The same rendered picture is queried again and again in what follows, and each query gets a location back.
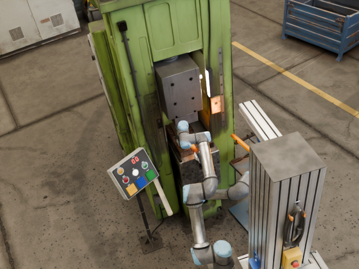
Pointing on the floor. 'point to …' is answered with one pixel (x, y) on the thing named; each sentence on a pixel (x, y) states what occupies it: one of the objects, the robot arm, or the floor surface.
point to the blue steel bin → (323, 23)
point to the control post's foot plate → (147, 247)
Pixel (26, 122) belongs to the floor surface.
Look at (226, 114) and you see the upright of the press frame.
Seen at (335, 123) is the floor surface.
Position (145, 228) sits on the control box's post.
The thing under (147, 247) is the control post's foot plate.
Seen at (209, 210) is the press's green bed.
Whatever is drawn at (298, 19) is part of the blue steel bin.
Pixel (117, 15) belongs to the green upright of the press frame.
